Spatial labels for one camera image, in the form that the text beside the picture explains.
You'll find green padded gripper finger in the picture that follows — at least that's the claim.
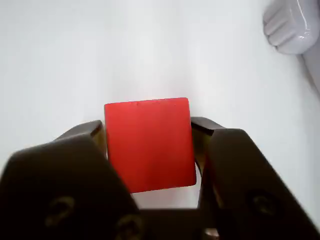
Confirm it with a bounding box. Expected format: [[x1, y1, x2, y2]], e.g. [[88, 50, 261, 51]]
[[191, 116, 320, 240]]

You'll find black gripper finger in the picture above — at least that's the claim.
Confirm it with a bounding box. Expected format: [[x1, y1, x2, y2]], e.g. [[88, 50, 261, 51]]
[[0, 120, 151, 240]]

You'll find red lego block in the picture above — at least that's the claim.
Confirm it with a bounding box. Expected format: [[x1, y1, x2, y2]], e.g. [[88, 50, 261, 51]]
[[103, 97, 197, 194]]

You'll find teal whale shaped bin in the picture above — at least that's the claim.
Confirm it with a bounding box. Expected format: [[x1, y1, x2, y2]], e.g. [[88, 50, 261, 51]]
[[262, 0, 320, 96]]

